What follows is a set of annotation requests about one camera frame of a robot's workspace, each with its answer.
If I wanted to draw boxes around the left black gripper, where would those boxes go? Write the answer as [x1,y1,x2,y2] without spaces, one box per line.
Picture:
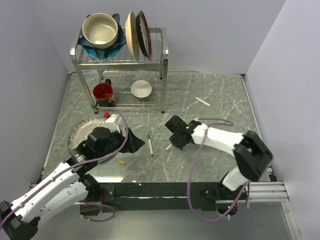
[96,126,145,159]

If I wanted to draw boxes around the white pen green tip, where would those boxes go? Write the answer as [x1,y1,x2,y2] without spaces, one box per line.
[147,139,154,157]

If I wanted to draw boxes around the white pen yellow tip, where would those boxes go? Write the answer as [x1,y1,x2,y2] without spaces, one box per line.
[194,96,211,107]

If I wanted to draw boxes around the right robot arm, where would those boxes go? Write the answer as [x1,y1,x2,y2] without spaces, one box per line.
[165,115,273,200]

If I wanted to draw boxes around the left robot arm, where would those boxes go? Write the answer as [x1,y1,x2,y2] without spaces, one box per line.
[0,127,145,240]

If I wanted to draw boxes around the small white bowl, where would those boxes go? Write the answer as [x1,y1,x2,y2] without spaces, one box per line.
[130,80,152,99]

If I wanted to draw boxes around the speckled grey plate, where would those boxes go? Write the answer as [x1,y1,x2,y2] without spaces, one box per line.
[67,116,107,156]

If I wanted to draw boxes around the red and black mug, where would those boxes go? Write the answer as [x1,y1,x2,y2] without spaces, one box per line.
[93,78,116,107]

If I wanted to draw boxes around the metal dish rack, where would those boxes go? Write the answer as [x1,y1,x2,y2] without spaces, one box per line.
[69,26,169,114]

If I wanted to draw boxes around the blue scalloped dish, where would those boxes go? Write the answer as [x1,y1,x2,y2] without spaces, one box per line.
[78,13,127,60]

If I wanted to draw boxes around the cream plate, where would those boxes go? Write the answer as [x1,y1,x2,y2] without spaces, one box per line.
[125,11,139,60]

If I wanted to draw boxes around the black red-rimmed plate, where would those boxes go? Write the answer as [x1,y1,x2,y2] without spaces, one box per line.
[135,10,153,60]

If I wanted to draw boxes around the beige ceramic bowl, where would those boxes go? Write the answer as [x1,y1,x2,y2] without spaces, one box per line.
[82,13,119,49]

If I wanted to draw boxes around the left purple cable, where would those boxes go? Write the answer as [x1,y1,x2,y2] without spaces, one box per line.
[0,109,130,226]

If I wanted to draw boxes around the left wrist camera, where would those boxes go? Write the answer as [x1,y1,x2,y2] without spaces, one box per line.
[103,112,122,133]

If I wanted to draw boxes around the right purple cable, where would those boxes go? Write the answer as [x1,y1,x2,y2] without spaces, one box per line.
[186,117,251,223]

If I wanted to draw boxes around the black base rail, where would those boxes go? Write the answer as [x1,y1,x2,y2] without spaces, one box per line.
[85,182,240,211]

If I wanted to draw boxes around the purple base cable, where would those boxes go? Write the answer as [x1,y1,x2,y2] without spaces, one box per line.
[79,198,116,223]

